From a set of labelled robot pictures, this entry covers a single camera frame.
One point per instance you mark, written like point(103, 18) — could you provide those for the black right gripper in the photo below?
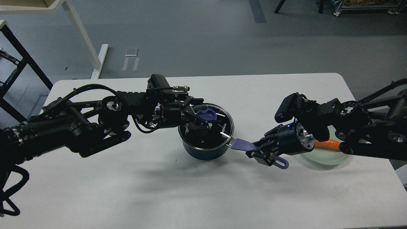
point(292, 139)

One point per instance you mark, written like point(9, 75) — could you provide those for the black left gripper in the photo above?
point(165, 113)

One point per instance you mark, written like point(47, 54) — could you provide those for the glass pot lid purple knob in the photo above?
point(220, 133)

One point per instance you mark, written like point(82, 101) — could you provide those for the dark blue saucepan purple handle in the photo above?
point(208, 155)

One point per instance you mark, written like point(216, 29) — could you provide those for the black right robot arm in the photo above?
point(368, 127)

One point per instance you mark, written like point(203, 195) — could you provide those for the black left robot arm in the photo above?
point(88, 120)

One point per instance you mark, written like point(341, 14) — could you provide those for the pale green plate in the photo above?
point(327, 157)

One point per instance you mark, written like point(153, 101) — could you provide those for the orange toy carrot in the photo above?
point(331, 145)

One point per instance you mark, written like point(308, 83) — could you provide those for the black metal stand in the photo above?
point(26, 60)

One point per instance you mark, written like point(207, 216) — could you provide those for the wheeled metal cart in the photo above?
point(391, 7)

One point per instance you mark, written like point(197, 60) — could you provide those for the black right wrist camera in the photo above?
point(292, 106)

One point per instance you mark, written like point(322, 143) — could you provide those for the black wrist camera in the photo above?
point(158, 84)
point(292, 106)

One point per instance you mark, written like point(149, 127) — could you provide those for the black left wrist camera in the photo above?
point(158, 84)

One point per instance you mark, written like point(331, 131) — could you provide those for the white desk frame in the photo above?
point(52, 6)

